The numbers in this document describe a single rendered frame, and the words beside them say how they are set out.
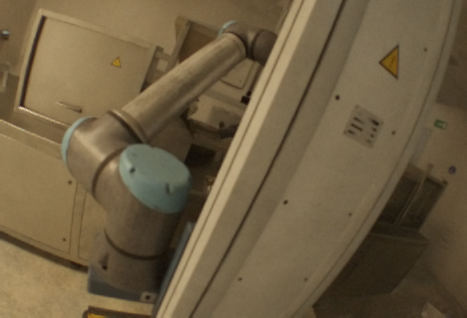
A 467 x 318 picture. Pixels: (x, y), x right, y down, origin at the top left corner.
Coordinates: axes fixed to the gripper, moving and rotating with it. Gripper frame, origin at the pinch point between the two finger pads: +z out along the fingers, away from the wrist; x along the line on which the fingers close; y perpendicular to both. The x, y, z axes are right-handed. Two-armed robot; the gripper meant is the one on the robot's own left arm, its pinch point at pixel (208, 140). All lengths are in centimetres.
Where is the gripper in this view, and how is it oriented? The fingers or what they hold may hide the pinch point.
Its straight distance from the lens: 145.2
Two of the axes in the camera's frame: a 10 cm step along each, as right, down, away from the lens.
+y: -1.5, -9.3, -3.5
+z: -9.7, 2.0, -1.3
